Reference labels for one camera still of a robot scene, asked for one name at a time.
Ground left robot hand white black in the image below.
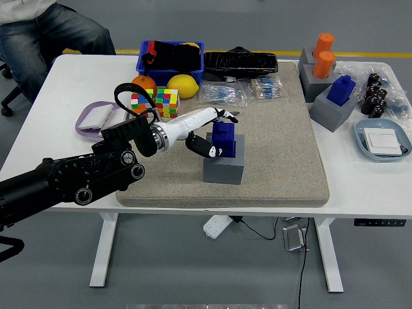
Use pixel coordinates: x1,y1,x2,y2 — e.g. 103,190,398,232
160,106,239,160

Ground blue square seal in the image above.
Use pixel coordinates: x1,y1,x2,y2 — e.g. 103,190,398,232
326,75,357,106
211,122,236,158

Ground grey seal holder block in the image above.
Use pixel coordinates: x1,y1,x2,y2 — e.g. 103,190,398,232
297,46,323,70
203,134,245,185
309,84,359,133
297,62,337,104

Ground orange cylinder seal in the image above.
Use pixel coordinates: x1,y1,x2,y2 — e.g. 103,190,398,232
312,50,337,80
312,32,335,59

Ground multicoloured puzzle cube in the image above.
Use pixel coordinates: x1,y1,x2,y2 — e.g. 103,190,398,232
130,88,156,118
154,88,180,119

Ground yellow lemon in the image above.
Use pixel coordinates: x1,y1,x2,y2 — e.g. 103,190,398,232
166,73,200,100

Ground clear bag blue resistors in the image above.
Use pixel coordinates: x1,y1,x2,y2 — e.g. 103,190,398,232
198,80,248,108

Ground blue plastic bin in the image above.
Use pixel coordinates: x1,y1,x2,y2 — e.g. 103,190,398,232
136,39,205,87

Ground orange fruit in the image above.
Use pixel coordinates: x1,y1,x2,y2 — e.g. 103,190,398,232
131,74,158,97

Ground black cloth bag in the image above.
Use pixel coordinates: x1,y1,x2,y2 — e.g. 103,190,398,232
142,40,203,72

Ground black wrapped keyboard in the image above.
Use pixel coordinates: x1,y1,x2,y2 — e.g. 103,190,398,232
203,46,279,82

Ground clear bag beige resistors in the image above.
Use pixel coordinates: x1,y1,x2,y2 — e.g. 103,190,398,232
238,77,285,100

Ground beige table mat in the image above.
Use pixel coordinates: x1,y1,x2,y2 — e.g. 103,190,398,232
115,61,331,209

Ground white power strip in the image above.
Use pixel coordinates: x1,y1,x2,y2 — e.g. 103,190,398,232
202,214,233,240

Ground purple tray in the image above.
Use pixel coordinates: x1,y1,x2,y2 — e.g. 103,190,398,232
75,101,131,142

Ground white table leg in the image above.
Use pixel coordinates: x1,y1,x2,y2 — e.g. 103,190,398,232
314,218,344,294
89,212,119,288

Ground clear plastic bag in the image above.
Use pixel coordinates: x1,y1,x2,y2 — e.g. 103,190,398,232
334,61,412,122

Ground person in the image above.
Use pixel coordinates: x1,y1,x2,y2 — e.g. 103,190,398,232
0,0,117,104

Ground black office chair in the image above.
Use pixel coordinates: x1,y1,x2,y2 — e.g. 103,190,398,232
0,57,24,117

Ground blue-grey tray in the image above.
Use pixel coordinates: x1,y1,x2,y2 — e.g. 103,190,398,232
354,118,412,163

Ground blue components in bag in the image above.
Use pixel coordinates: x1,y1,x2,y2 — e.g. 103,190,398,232
388,101,410,119

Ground black table control panel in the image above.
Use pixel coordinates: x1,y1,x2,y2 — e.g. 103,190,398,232
353,218,406,228

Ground white switch panel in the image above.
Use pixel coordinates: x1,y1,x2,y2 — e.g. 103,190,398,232
78,104,115,131
363,127,405,158
104,106,130,126

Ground black cable with plug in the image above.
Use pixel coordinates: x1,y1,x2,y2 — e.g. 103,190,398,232
232,216,279,241

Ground metal bracket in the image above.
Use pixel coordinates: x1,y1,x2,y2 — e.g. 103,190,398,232
281,224,312,252

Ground long black cable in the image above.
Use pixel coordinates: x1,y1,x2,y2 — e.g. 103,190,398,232
295,218,310,309

